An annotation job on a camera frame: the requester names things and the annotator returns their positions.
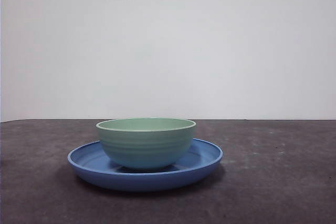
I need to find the blue round plate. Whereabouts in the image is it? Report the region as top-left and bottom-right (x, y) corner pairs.
(67, 137), (224, 193)

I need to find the green ribbed bowl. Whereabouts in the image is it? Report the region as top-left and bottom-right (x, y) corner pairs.
(96, 118), (197, 170)

